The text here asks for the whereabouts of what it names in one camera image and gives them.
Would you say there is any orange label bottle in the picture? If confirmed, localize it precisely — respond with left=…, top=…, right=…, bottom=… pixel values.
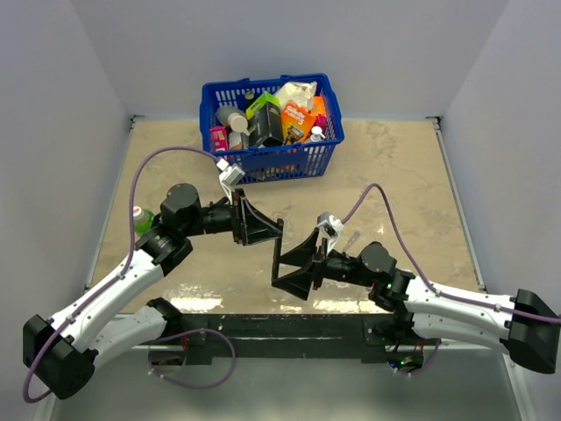
left=228, top=131, right=249, bottom=150

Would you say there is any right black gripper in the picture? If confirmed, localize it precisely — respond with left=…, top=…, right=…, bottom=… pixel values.
left=272, top=228, right=374, bottom=301

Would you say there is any crumpled white paper bag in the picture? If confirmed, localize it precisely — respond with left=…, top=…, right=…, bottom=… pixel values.
left=274, top=82, right=317, bottom=111

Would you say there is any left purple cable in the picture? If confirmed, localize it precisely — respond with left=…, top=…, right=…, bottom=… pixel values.
left=22, top=146, right=220, bottom=403

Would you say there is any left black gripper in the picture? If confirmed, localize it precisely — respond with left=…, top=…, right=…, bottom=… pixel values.
left=183, top=188, right=282, bottom=245

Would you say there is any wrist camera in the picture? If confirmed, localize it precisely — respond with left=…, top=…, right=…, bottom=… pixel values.
left=316, top=212, right=344, bottom=254
left=216, top=159, right=245, bottom=203

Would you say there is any white pump bottle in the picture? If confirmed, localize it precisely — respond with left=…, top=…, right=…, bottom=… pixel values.
left=309, top=126, right=325, bottom=142

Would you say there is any purple cable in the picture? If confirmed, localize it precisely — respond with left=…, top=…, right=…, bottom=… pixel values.
left=22, top=146, right=220, bottom=403
left=341, top=182, right=561, bottom=325

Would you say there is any green orange drink bottle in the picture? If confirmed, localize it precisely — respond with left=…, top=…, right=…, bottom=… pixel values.
left=132, top=206, right=154, bottom=237

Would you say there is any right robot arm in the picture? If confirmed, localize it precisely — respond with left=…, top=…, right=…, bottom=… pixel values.
left=271, top=230, right=560, bottom=375

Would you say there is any pink packet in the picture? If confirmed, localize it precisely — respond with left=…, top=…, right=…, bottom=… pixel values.
left=209, top=126, right=229, bottom=152

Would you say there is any black green carton box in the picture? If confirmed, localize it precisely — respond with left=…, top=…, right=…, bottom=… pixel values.
left=245, top=92, right=284, bottom=148

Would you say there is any grey white bottle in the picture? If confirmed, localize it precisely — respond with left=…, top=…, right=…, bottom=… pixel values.
left=215, top=105, right=249, bottom=135

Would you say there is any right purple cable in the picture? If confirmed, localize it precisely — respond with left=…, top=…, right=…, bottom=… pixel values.
left=341, top=182, right=561, bottom=325

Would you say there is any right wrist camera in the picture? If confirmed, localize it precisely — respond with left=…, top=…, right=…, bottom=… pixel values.
left=316, top=212, right=344, bottom=254

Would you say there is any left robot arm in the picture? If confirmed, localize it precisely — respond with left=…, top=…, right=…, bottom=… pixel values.
left=23, top=183, right=283, bottom=399

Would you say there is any blue plastic basket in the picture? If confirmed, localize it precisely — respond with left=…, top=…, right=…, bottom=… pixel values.
left=199, top=73, right=344, bottom=184

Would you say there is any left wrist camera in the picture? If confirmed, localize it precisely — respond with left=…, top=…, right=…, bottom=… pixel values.
left=216, top=159, right=245, bottom=203

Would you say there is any orange Gillette razor box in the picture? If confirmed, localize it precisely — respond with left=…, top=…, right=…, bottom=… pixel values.
left=281, top=102, right=316, bottom=145

